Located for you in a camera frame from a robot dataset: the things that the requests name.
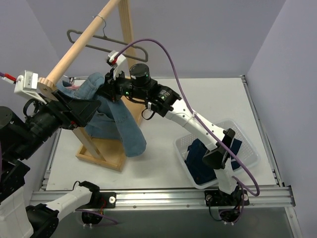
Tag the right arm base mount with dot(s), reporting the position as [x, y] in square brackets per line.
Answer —
[224, 207]

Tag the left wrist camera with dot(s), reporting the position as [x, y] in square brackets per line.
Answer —
[25, 85]

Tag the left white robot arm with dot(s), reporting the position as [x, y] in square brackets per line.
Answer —
[19, 140]

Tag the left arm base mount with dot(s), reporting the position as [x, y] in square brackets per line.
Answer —
[93, 213]

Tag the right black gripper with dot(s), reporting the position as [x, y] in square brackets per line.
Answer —
[109, 87]

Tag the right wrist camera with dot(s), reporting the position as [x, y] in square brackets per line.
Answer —
[116, 62]

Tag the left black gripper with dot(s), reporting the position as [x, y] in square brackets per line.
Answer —
[62, 109]

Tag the white plastic basket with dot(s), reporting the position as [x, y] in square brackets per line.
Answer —
[242, 147]

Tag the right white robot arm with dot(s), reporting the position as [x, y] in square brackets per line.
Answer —
[140, 88]

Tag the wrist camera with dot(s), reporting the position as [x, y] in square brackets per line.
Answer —
[25, 85]
[116, 62]

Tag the aluminium rail frame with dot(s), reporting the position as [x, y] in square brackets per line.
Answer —
[156, 180]

